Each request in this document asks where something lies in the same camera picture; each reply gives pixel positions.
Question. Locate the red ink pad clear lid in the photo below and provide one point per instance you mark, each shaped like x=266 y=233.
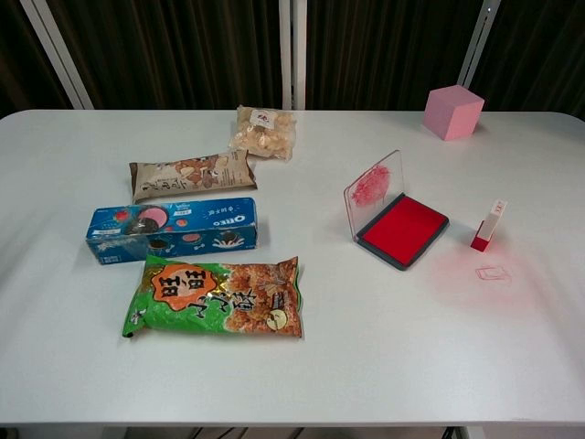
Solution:
x=402 y=228

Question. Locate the pink foam cube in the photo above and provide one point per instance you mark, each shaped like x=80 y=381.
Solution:
x=450 y=112

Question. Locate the red white stamp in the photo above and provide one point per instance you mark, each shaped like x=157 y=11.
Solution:
x=490 y=225

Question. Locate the green orange rice cracker bag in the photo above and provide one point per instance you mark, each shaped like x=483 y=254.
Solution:
x=215 y=297

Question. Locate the white slanted frame post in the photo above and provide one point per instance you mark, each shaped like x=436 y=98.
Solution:
x=477 y=43
x=57 y=55

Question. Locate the brown beige snack pack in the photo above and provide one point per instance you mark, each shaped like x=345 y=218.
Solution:
x=192 y=178

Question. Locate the white upright frame post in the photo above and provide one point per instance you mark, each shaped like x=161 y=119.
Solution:
x=292 y=50

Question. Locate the blue Oreo cookie box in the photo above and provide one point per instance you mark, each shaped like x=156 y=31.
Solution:
x=173 y=231

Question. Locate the dark brown curtain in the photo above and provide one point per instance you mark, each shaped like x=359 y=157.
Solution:
x=183 y=50

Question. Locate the clear bag of pale snacks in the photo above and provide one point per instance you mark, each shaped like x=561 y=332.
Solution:
x=262 y=135

